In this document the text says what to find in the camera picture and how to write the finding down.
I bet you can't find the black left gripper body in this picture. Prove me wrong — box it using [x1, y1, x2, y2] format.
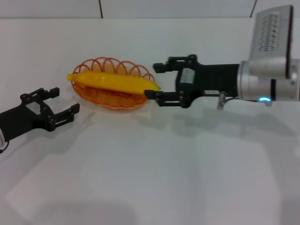
[0, 99, 56, 143]

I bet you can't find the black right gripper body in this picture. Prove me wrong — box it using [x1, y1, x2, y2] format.
[175, 61, 241, 109]

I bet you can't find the orange plastic woven basket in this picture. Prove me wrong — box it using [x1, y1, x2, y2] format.
[71, 56, 156, 111]

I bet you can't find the yellow toy banana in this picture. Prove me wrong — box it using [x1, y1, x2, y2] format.
[67, 71, 162, 96]

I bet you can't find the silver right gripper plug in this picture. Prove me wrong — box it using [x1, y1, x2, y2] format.
[216, 91, 227, 111]

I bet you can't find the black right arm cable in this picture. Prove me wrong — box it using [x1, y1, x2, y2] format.
[224, 95, 259, 103]

